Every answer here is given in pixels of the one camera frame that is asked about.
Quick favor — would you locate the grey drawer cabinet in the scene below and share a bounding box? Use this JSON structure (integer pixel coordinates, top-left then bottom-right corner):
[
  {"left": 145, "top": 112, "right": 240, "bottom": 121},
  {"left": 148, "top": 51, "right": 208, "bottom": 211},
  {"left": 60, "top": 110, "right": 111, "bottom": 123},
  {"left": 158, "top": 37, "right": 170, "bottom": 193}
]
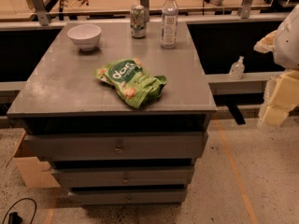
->
[{"left": 7, "top": 21, "right": 216, "bottom": 205}]

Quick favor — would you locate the cardboard box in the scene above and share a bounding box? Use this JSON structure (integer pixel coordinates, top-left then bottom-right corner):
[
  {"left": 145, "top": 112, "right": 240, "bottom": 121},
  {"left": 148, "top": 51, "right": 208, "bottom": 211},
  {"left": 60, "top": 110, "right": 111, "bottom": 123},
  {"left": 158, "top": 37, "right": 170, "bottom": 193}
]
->
[{"left": 12, "top": 132, "right": 60, "bottom": 189}]

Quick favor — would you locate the black power adapter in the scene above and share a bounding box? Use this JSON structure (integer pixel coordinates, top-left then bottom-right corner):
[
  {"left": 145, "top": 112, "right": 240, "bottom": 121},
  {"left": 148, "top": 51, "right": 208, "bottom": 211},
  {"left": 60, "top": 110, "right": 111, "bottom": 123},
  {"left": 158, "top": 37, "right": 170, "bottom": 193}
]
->
[{"left": 8, "top": 212, "right": 22, "bottom": 224}]

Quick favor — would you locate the black cable on floor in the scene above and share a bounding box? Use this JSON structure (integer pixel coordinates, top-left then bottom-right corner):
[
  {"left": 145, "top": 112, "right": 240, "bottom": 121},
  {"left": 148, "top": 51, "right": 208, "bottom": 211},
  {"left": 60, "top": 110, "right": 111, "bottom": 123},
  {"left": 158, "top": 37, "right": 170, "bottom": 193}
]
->
[{"left": 1, "top": 197, "right": 37, "bottom": 224}]

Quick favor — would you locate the green rice chip bag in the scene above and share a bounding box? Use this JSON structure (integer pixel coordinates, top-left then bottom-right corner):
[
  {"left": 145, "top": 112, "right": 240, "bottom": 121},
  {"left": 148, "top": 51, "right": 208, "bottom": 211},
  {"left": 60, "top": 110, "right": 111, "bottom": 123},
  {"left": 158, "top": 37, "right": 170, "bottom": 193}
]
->
[{"left": 93, "top": 58, "right": 167, "bottom": 108}]

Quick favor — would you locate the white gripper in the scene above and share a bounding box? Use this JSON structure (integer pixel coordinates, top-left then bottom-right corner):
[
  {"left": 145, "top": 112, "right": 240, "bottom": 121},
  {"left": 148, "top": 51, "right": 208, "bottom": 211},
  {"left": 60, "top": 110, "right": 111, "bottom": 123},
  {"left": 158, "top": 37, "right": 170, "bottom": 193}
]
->
[{"left": 253, "top": 31, "right": 299, "bottom": 127}]

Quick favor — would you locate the hand sanitizer pump bottle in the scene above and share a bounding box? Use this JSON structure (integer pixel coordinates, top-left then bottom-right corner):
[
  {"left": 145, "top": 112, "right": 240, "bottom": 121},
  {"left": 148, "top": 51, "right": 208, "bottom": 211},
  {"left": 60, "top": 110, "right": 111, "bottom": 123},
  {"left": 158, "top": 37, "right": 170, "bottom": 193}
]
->
[{"left": 229, "top": 56, "right": 245, "bottom": 79}]

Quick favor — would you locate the clear blue plastic water bottle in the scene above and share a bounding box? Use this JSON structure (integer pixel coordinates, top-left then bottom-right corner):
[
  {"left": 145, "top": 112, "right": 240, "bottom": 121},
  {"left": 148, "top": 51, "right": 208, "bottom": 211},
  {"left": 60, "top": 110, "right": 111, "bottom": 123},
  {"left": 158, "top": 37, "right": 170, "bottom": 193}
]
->
[{"left": 161, "top": 0, "right": 178, "bottom": 49}]

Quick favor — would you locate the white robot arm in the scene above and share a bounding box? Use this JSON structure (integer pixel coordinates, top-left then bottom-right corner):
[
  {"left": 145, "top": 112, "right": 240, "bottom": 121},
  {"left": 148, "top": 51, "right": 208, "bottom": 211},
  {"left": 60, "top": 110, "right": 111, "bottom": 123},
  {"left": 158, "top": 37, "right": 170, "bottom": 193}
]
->
[{"left": 253, "top": 5, "right": 299, "bottom": 126}]

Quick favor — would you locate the green soda can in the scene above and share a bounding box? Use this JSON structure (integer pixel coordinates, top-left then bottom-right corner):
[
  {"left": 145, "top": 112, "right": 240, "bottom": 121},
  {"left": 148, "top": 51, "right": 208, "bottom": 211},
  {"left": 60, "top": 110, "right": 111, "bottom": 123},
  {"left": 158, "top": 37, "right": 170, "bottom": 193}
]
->
[{"left": 130, "top": 5, "right": 147, "bottom": 38}]

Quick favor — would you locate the white bowl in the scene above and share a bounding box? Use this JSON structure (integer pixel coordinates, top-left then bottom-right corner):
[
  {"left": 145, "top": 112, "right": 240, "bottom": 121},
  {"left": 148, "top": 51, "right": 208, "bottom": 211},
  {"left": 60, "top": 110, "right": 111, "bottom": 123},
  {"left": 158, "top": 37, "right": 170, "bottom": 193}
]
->
[{"left": 67, "top": 24, "right": 102, "bottom": 51}]

